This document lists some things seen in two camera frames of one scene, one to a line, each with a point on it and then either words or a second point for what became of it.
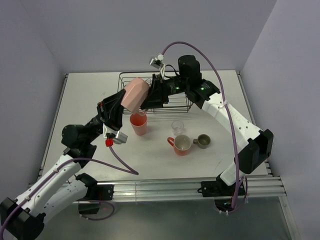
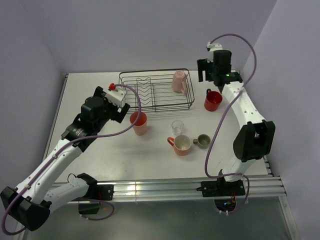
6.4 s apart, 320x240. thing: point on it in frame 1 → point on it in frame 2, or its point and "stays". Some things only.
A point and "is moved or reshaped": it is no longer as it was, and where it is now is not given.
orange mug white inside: [181, 144] stays
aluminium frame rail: [127, 190] stays
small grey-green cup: [203, 141] stays
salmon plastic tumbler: [139, 123] stays
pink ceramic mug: [136, 89] is moved or reshaped
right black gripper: [155, 98] → [202, 64]
